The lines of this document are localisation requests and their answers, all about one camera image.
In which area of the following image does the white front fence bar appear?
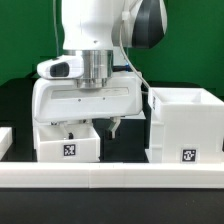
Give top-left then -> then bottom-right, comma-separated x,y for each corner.
0,162 -> 224,189

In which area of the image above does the white drawer cabinet frame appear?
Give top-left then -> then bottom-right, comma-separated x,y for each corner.
146,87 -> 224,164

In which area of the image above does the white left fence bar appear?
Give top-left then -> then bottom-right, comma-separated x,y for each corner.
0,127 -> 13,160

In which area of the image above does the white fence bar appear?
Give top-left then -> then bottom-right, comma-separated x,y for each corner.
0,162 -> 224,189
0,127 -> 13,160

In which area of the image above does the white drawer box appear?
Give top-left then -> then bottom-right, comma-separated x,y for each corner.
35,124 -> 100,163

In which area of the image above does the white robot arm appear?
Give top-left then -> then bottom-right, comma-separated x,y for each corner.
32,0 -> 167,138

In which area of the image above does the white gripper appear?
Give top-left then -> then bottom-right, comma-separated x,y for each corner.
32,72 -> 142,140

